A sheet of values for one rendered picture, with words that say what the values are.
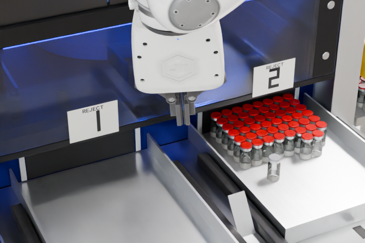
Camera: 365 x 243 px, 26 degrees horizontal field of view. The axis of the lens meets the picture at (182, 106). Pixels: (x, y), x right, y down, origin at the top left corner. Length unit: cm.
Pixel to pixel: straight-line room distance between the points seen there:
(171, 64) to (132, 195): 52
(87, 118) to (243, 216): 29
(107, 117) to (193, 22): 61
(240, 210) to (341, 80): 38
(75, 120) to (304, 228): 40
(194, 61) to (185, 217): 49
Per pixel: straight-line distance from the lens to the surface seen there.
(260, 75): 140
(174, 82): 88
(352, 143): 149
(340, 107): 155
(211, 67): 87
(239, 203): 126
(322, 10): 141
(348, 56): 150
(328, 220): 128
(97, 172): 141
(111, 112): 129
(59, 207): 134
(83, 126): 128
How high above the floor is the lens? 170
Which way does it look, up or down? 31 degrees down
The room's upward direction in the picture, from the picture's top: straight up
